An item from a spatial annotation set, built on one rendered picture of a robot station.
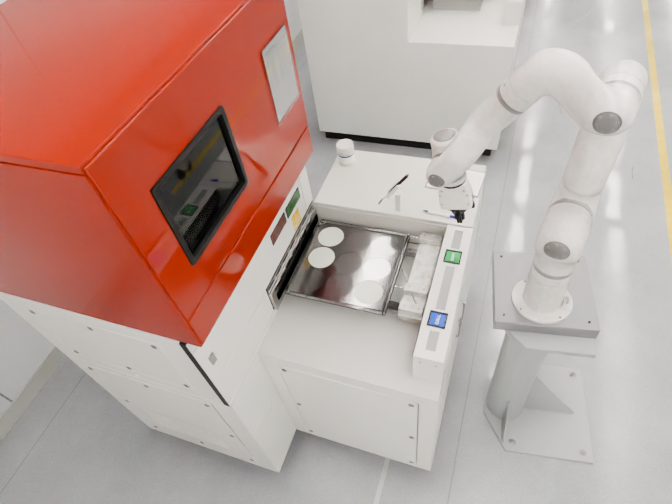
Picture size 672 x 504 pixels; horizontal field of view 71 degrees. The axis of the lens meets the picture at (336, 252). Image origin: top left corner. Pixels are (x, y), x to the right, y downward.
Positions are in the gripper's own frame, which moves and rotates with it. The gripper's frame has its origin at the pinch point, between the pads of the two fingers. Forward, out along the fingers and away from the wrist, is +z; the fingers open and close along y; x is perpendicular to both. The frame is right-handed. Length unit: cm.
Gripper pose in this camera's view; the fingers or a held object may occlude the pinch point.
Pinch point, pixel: (459, 215)
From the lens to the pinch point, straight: 160.2
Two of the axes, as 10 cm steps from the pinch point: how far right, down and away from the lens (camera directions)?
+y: 8.9, 0.4, -4.5
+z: 3.1, 6.7, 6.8
